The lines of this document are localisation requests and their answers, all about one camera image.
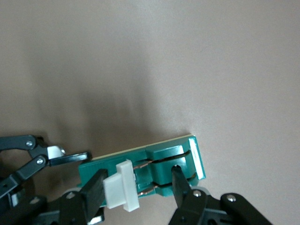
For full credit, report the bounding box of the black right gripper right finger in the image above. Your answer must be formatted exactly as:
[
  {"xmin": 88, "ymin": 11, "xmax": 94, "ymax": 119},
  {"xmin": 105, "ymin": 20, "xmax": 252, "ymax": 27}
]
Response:
[{"xmin": 168, "ymin": 165, "xmax": 275, "ymax": 225}]

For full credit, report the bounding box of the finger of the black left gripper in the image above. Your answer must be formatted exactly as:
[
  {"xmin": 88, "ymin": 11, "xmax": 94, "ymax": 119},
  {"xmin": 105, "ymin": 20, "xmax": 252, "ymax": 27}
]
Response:
[{"xmin": 0, "ymin": 135, "xmax": 92, "ymax": 200}]

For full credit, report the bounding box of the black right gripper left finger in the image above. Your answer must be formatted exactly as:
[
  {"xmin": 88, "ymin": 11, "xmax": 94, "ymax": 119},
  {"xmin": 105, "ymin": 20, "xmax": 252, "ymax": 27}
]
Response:
[{"xmin": 0, "ymin": 169, "xmax": 108, "ymax": 225}]

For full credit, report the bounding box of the green terminal block module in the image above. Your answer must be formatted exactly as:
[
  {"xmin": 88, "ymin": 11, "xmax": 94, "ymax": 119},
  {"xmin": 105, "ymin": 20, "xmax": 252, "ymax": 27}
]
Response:
[{"xmin": 77, "ymin": 135, "xmax": 208, "ymax": 213}]

